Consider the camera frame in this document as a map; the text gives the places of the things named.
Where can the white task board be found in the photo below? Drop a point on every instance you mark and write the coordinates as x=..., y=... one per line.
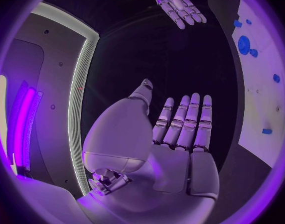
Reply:
x=261, y=106

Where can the long blue cylinder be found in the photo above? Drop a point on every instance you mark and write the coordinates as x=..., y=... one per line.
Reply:
x=266, y=131

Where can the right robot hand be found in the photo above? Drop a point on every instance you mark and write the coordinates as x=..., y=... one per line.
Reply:
x=177, y=3

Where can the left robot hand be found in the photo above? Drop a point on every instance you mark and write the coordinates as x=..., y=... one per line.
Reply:
x=170, y=171

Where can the blue block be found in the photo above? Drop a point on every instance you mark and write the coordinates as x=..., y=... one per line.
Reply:
x=237, y=23

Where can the blue gear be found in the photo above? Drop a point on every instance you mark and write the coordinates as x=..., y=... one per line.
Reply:
x=243, y=44

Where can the small blue peg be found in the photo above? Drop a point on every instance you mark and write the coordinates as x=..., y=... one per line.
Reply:
x=248, y=21

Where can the blue round peg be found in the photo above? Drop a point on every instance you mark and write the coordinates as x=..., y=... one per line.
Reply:
x=276, y=78

